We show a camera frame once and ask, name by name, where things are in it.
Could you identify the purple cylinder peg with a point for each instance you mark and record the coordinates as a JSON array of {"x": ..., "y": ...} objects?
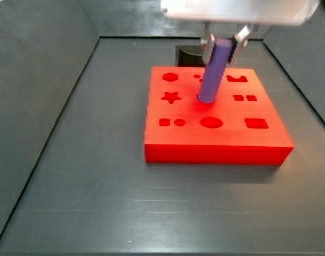
[{"x": 214, "y": 71}]

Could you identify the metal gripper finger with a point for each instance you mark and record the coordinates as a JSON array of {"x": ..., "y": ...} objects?
[
  {"x": 239, "y": 41},
  {"x": 207, "y": 42}
]

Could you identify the black curved holder block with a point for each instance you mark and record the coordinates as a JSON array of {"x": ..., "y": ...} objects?
[{"x": 188, "y": 56}]

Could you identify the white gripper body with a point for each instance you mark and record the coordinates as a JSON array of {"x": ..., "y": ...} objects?
[{"x": 262, "y": 12}]

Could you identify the red shape sorter block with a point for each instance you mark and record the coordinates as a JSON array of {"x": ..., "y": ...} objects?
[{"x": 238, "y": 130}]

